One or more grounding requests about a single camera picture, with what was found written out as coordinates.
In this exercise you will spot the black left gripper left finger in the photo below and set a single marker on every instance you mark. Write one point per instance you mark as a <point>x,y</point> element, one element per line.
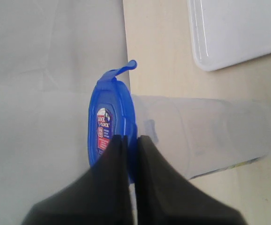
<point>99,197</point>

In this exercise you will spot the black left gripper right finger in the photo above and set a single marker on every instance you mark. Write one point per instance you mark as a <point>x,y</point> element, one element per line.
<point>165,197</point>

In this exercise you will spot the clear plastic tall container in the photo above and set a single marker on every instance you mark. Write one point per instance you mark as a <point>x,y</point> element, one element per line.
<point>200,136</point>

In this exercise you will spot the blue clip-lock lid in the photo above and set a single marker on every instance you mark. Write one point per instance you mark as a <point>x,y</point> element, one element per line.
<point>111,112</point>

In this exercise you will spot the white backdrop curtain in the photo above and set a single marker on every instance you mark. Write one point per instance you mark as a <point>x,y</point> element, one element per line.
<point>52,52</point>

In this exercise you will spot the white rectangular tray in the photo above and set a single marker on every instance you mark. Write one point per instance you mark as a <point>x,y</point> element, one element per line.
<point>228,32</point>

